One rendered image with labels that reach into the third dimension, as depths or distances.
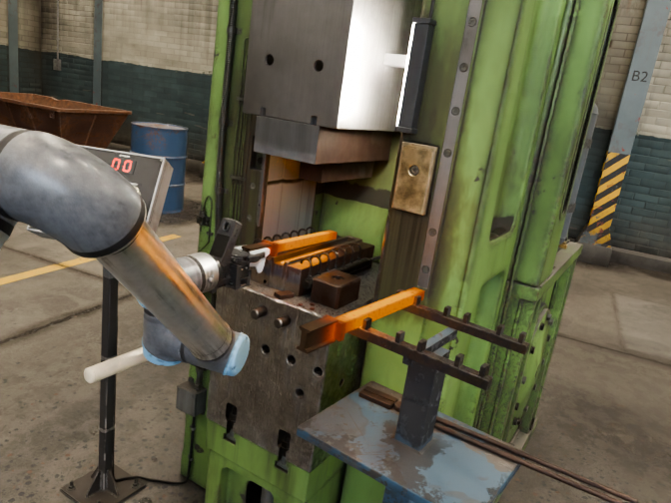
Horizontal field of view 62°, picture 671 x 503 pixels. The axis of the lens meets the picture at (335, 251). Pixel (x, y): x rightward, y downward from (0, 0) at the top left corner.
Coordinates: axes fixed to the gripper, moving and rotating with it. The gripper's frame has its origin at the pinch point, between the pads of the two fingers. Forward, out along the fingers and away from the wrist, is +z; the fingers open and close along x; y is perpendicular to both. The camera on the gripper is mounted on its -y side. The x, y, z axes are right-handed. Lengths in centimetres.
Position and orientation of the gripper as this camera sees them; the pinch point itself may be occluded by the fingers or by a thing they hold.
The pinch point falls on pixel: (264, 248)
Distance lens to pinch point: 144.1
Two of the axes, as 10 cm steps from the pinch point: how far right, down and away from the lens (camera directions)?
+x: 8.3, 2.5, -4.9
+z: 5.4, -1.7, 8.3
